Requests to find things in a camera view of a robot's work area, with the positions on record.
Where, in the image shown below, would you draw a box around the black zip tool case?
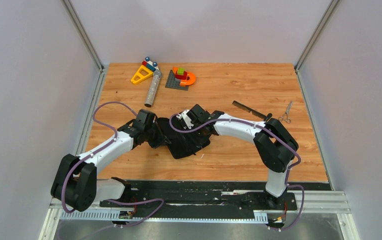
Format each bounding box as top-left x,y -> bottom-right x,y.
156,117 -> 211,159

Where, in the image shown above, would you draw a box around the small silver scissors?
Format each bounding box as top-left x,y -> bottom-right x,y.
278,100 -> 293,124

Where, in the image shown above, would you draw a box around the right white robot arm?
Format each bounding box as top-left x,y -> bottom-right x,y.
183,111 -> 301,209

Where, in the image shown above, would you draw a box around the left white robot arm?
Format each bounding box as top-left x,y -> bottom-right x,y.
50,120 -> 167,214

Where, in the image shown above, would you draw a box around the silver glitter cylinder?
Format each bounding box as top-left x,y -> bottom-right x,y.
144,69 -> 163,108

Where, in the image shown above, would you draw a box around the orange curved toy block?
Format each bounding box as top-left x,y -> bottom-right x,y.
172,66 -> 196,87

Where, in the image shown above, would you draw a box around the grey building block baseplate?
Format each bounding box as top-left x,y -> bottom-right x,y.
165,70 -> 189,91

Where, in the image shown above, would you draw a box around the red toy block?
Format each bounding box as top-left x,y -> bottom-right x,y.
174,71 -> 188,81

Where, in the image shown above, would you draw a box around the yellow triangle toy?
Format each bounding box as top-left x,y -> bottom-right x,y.
130,65 -> 154,85

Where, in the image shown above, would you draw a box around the green toy cube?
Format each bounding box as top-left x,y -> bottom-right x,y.
176,67 -> 185,76

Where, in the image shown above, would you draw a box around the red blue toy car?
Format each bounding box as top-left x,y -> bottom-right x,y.
141,56 -> 159,72

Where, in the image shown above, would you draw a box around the black folding comb razor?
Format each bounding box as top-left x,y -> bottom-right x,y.
232,100 -> 273,122

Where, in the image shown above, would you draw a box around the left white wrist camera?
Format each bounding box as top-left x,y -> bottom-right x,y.
135,109 -> 157,126

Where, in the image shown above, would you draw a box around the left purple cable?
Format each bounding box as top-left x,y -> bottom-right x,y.
60,100 -> 165,229

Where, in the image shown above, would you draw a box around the purple cable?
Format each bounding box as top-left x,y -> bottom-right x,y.
168,113 -> 306,232
60,100 -> 165,229

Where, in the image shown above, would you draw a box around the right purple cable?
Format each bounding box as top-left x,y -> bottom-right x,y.
168,113 -> 306,232

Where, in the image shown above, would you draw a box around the aluminium frame rail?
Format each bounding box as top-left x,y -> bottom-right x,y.
61,0 -> 105,72

